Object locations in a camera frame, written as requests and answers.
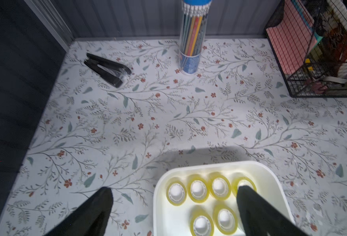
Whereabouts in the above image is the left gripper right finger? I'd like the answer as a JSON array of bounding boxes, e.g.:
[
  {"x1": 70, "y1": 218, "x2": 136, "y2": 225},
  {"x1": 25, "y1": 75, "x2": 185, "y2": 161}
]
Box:
[{"x1": 236, "y1": 186, "x2": 306, "y2": 236}]

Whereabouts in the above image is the yellow transparent tape roll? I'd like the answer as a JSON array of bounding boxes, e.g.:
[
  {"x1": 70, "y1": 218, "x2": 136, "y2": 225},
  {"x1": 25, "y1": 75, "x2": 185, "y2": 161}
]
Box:
[
  {"x1": 213, "y1": 204, "x2": 238, "y2": 235},
  {"x1": 209, "y1": 172, "x2": 231, "y2": 201},
  {"x1": 231, "y1": 177, "x2": 257, "y2": 197},
  {"x1": 187, "y1": 175, "x2": 209, "y2": 203},
  {"x1": 189, "y1": 209, "x2": 214, "y2": 236},
  {"x1": 166, "y1": 181, "x2": 187, "y2": 206}
]

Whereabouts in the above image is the white plastic storage box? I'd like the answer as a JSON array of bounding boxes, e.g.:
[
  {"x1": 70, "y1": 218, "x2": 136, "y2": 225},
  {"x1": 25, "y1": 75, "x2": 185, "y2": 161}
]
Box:
[{"x1": 153, "y1": 161, "x2": 295, "y2": 236}]

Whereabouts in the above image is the blue-lidded colored pencil tube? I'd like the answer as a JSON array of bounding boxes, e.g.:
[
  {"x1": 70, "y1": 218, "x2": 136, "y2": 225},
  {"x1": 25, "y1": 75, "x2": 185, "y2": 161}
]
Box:
[{"x1": 179, "y1": 0, "x2": 212, "y2": 74}]

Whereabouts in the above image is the black wire desk organizer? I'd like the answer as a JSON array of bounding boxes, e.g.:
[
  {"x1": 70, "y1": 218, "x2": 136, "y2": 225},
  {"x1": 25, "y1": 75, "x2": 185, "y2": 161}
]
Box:
[{"x1": 265, "y1": 0, "x2": 347, "y2": 98}]

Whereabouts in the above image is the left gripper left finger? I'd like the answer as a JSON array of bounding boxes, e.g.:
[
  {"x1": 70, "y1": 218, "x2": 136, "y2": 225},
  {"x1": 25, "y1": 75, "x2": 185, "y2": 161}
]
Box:
[{"x1": 47, "y1": 187, "x2": 113, "y2": 236}]

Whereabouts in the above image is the black stapler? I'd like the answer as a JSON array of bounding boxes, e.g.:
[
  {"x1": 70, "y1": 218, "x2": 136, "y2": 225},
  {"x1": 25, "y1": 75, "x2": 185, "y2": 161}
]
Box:
[{"x1": 84, "y1": 53, "x2": 132, "y2": 88}]

